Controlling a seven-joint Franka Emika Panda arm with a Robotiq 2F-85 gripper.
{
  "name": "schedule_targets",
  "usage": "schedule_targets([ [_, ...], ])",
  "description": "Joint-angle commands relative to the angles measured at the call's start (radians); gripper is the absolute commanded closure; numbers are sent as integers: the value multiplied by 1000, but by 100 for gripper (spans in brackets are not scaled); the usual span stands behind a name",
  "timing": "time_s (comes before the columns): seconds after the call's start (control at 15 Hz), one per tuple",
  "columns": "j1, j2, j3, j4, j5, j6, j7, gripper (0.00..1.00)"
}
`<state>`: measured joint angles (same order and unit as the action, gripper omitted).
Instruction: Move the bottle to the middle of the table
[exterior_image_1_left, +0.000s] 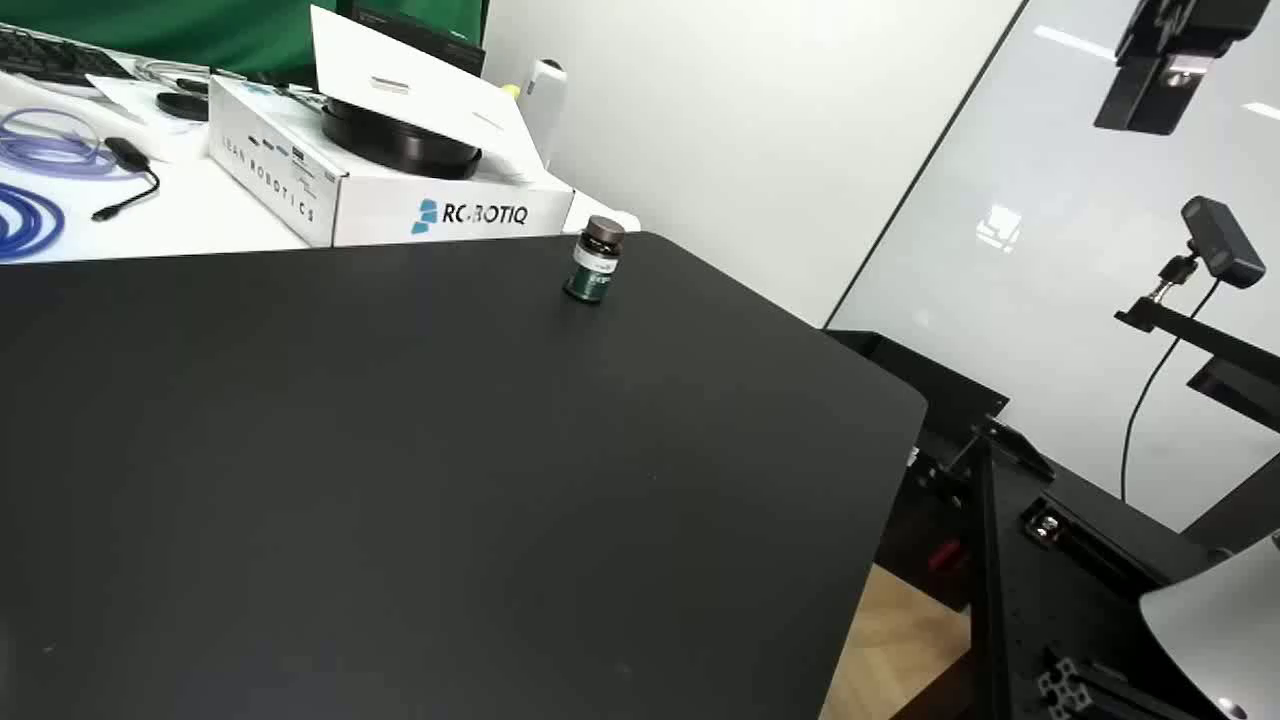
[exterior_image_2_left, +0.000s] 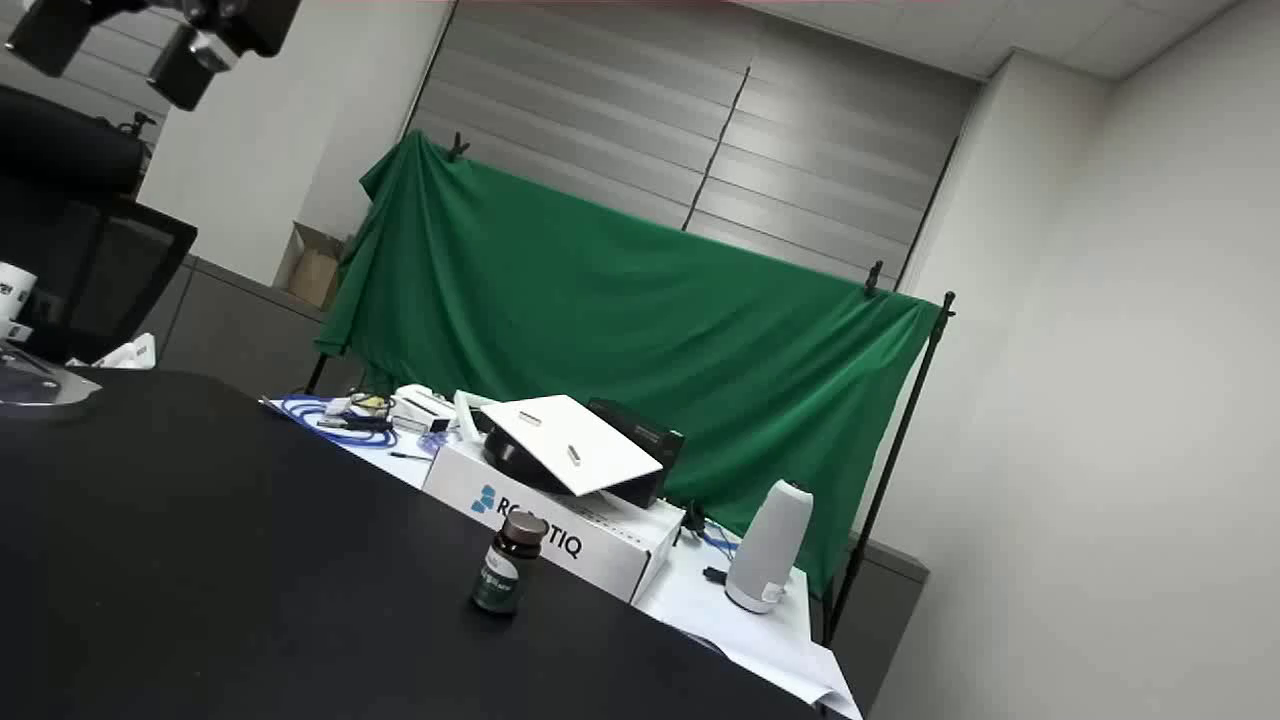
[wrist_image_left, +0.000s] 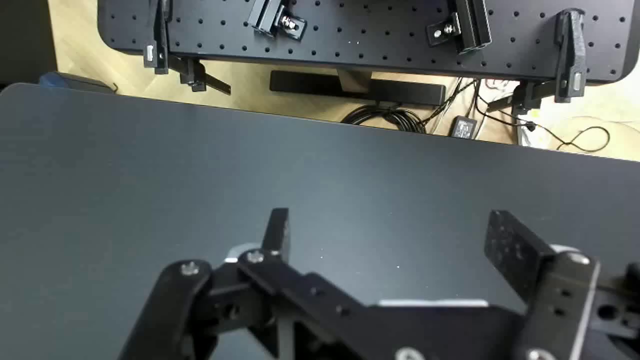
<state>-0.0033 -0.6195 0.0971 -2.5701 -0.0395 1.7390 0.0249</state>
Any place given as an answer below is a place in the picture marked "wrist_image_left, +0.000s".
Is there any black perforated mounting board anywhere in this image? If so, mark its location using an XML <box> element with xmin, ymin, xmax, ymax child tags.
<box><xmin>99</xmin><ymin>0</ymin><xmax>638</xmax><ymax>84</ymax></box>

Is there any black flat base bar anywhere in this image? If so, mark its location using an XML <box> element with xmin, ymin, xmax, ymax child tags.
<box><xmin>271</xmin><ymin>69</ymin><xmax>447</xmax><ymax>107</ymax></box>

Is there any black clamp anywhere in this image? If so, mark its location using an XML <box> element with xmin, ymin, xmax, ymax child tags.
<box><xmin>142</xmin><ymin>0</ymin><xmax>232</xmax><ymax>94</ymax></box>
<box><xmin>489</xmin><ymin>7</ymin><xmax>586</xmax><ymax>114</ymax></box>

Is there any coiled black cable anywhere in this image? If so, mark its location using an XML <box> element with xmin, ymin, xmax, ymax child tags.
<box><xmin>340</xmin><ymin>102</ymin><xmax>428</xmax><ymax>134</ymax></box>

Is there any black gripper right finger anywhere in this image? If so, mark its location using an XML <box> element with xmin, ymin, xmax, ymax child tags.
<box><xmin>485</xmin><ymin>210</ymin><xmax>640</xmax><ymax>360</ymax></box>

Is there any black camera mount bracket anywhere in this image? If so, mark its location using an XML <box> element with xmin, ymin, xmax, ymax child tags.
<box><xmin>248</xmin><ymin>0</ymin><xmax>308</xmax><ymax>40</ymax></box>

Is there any black clamp far right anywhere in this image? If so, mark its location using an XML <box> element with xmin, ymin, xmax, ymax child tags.
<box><xmin>489</xmin><ymin>7</ymin><xmax>586</xmax><ymax>114</ymax></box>

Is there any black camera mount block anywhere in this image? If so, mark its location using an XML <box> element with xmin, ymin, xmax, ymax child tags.
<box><xmin>427</xmin><ymin>0</ymin><xmax>493</xmax><ymax>53</ymax></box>

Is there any black clamp far left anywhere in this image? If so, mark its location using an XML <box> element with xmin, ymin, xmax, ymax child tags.
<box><xmin>142</xmin><ymin>0</ymin><xmax>232</xmax><ymax>94</ymax></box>

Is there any black power adapter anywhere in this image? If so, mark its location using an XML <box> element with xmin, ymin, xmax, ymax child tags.
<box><xmin>450</xmin><ymin>116</ymin><xmax>477</xmax><ymax>137</ymax></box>

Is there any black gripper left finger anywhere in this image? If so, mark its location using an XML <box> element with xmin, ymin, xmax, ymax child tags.
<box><xmin>121</xmin><ymin>208</ymin><xmax>352</xmax><ymax>360</ymax></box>

